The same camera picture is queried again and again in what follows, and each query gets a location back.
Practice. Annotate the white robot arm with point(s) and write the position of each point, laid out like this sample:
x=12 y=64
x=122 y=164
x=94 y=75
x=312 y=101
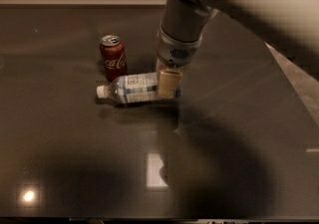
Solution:
x=291 y=27

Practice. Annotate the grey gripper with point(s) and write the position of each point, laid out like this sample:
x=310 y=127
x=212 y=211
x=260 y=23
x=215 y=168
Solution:
x=173 y=51

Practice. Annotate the blue label plastic bottle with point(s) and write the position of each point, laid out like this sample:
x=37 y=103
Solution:
x=131 y=89

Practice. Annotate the red coke can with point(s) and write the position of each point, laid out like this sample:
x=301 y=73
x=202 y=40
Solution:
x=113 y=54

